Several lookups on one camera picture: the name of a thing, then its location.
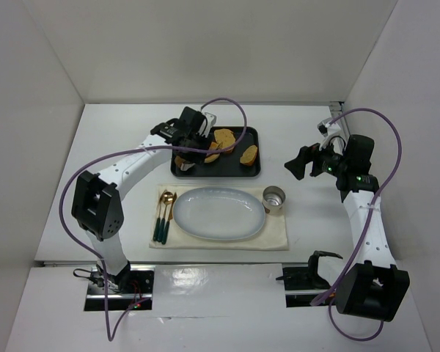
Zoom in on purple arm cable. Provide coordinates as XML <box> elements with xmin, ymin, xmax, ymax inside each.
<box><xmin>309</xmin><ymin>106</ymin><xmax>404</xmax><ymax>342</ymax></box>
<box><xmin>58</xmin><ymin>97</ymin><xmax>247</xmax><ymax>342</ymax></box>

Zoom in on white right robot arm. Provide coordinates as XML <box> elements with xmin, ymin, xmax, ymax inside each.
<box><xmin>285</xmin><ymin>135</ymin><xmax>410</xmax><ymax>322</ymax></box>

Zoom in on steel cup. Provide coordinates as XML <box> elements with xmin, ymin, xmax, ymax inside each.
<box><xmin>262</xmin><ymin>186</ymin><xmax>286</xmax><ymax>215</ymax></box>

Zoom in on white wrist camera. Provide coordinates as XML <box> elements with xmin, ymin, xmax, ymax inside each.
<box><xmin>199</xmin><ymin>111</ymin><xmax>216</xmax><ymax>138</ymax></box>
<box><xmin>318</xmin><ymin>118</ymin><xmax>345</xmax><ymax>150</ymax></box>

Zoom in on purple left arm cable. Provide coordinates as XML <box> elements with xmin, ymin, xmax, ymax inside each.
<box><xmin>58</xmin><ymin>97</ymin><xmax>247</xmax><ymax>342</ymax></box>

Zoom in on large bread slice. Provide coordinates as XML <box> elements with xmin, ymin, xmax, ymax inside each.
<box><xmin>213</xmin><ymin>128</ymin><xmax>236</xmax><ymax>153</ymax></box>

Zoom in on gold knife green handle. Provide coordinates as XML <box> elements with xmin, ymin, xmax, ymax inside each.
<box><xmin>161</xmin><ymin>193</ymin><xmax>177</xmax><ymax>245</ymax></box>

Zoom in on oval light blue plate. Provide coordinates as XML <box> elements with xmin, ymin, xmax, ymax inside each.
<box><xmin>173</xmin><ymin>187</ymin><xmax>265</xmax><ymax>242</ymax></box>

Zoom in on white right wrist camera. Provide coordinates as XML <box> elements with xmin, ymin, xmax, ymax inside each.
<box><xmin>318</xmin><ymin>118</ymin><xmax>345</xmax><ymax>150</ymax></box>

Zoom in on orange bagel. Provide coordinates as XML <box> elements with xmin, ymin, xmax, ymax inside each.
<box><xmin>204</xmin><ymin>142</ymin><xmax>221</xmax><ymax>164</ymax></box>

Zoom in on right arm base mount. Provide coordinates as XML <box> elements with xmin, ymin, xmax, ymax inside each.
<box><xmin>275</xmin><ymin>251</ymin><xmax>343</xmax><ymax>308</ymax></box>

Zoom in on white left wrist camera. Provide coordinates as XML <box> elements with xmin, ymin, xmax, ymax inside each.
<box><xmin>199</xmin><ymin>111</ymin><xmax>216</xmax><ymax>138</ymax></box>

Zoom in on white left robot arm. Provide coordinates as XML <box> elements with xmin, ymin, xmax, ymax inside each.
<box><xmin>71</xmin><ymin>107</ymin><xmax>216</xmax><ymax>292</ymax></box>

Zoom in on brown chocolate croissant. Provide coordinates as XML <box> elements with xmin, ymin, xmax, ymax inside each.
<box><xmin>174</xmin><ymin>156</ymin><xmax>186</xmax><ymax>168</ymax></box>

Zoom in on metal tongs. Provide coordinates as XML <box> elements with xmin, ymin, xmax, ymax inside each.
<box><xmin>177</xmin><ymin>152</ymin><xmax>207</xmax><ymax>172</ymax></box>

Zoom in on black baking tray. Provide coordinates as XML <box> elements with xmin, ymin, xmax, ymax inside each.
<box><xmin>170</xmin><ymin>127</ymin><xmax>261</xmax><ymax>178</ymax></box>

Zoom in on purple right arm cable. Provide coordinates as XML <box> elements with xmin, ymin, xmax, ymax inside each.
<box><xmin>309</xmin><ymin>106</ymin><xmax>404</xmax><ymax>342</ymax></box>

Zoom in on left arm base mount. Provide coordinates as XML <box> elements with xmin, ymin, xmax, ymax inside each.
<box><xmin>73</xmin><ymin>265</ymin><xmax>155</xmax><ymax>312</ymax></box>

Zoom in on gold spoon green handle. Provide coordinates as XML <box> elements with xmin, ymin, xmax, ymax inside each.
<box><xmin>153</xmin><ymin>190</ymin><xmax>174</xmax><ymax>242</ymax></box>

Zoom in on small bread slice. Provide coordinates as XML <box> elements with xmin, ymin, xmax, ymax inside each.
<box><xmin>240</xmin><ymin>144</ymin><xmax>258</xmax><ymax>166</ymax></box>

